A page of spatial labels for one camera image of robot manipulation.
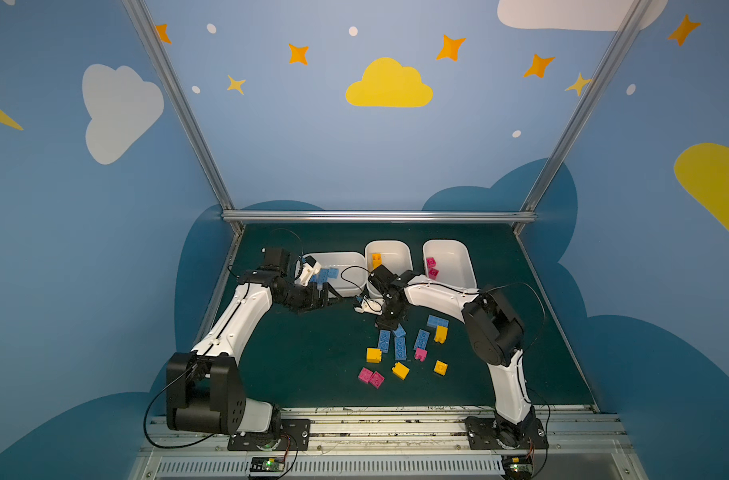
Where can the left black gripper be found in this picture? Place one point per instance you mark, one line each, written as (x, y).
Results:
(315, 294)

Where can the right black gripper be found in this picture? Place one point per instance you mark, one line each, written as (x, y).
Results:
(389, 309)

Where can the blue long lego brick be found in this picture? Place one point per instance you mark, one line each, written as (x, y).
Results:
(321, 277)
(384, 341)
(422, 340)
(332, 273)
(399, 331)
(401, 352)

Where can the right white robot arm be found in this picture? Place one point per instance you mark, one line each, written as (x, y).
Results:
(496, 334)

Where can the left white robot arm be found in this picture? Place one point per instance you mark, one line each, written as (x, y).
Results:
(204, 390)

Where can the left white plastic bin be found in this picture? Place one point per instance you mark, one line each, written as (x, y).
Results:
(352, 271)

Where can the white plastic bin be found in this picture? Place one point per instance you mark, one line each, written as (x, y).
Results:
(352, 271)
(453, 262)
(394, 254)

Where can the middle white plastic bin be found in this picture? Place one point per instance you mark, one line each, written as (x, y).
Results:
(394, 254)

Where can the right white plastic bin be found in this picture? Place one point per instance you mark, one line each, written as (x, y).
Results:
(453, 262)

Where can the left green circuit board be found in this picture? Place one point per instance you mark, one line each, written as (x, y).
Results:
(267, 466)

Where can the green circuit board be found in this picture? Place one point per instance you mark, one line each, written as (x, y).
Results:
(518, 467)
(267, 466)

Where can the right green circuit board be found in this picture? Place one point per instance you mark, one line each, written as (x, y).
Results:
(518, 467)

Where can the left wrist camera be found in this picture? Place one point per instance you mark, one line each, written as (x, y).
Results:
(306, 273)

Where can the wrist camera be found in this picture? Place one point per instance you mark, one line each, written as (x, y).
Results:
(306, 273)
(369, 306)

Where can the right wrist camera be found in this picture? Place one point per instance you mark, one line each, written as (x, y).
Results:
(369, 306)

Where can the aluminium front rail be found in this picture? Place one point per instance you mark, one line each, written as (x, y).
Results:
(406, 442)

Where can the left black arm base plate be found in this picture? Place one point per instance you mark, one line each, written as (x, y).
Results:
(292, 433)

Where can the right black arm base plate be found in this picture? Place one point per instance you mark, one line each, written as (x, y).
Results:
(493, 434)

